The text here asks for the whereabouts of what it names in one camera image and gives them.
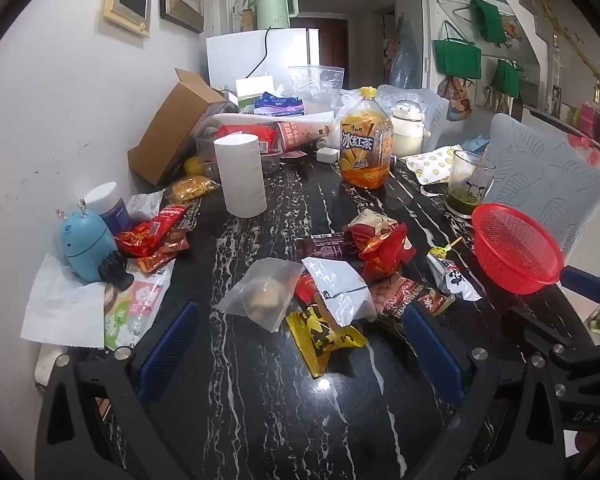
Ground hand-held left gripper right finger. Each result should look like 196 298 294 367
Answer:
402 303 569 480

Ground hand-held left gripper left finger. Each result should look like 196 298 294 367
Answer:
35 302 201 480

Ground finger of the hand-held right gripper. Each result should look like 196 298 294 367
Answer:
561 266 600 307
501 304 589 362

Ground small brown snack packet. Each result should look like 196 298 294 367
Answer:
376 276 456 317

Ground red plastic basket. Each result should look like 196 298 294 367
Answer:
471 203 566 295

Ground white peanut snack packet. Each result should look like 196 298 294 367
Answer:
426 252 482 302

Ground yellow snack packet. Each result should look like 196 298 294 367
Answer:
286 305 370 379

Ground white silver snack packet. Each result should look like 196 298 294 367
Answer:
300 256 378 329

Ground small orange-red snack packet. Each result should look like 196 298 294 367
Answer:
294 274 322 307

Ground dark brown snack packet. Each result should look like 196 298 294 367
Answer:
295 232 354 261

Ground green and pink packet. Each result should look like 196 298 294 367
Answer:
102 260 176 351

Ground black hair claw clip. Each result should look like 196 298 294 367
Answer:
97 251 134 292

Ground yellow lollipop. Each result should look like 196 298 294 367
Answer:
426 236 464 261

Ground clear bag with bread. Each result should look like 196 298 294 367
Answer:
216 257 306 332

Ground shiny red snack packet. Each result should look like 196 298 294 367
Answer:
357 222 415 281

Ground white paper sheet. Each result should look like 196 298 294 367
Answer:
20 253 106 349

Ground blue cartoon humidifier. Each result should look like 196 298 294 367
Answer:
55 199 121 284

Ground white cartoon face packet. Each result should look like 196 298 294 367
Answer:
127 191 166 224

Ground glass cup with green drink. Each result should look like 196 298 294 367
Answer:
446 150 496 219

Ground white jar with blue label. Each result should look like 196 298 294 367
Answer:
84 181 134 235

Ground golden snack packet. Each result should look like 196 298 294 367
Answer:
165 176 222 205

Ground pink box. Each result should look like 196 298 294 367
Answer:
580 105 600 136

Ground white paper towel roll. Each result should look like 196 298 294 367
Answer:
213 134 267 219

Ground smiley print paper bag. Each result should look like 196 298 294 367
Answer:
402 145 464 186

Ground clear plastic container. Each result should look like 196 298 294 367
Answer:
195 121 284 177

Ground iced tea bottle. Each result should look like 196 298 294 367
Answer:
337 86 395 190

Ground green tote bag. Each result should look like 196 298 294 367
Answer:
433 20 483 80
492 58 524 99
469 0 506 44

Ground cardboard box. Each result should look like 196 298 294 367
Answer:
127 68 227 187

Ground printed cartoon bag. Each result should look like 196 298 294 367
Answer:
437 76 474 122

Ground white milk bottle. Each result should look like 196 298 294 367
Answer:
390 100 426 159

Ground pink and white paper cup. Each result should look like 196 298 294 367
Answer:
277 112 337 154

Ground blue printed packet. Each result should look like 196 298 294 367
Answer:
254 91 306 115

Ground green and white tissue box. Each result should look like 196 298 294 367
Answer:
235 76 276 109

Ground hanging clear plastic bag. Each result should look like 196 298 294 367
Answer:
390 17 426 89

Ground clear zip bag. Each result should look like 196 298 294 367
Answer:
288 65 347 106

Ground white fridge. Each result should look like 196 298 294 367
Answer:
205 27 321 97

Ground green electric kettle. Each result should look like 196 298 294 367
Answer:
252 0 300 31

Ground black kettle cable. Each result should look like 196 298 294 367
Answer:
250 27 272 82

